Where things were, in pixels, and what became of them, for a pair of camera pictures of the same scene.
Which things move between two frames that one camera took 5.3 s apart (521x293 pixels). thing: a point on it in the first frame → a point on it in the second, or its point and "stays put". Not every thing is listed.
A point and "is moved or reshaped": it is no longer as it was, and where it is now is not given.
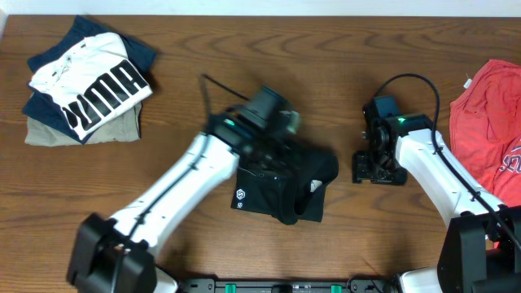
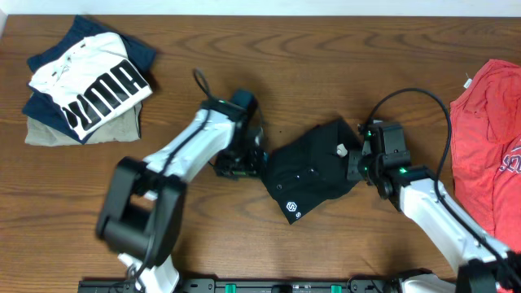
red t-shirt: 485,123 stays put
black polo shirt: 297,195 is moved or reshaped
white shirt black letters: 92,80 stays put
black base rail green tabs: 287,285 stays put
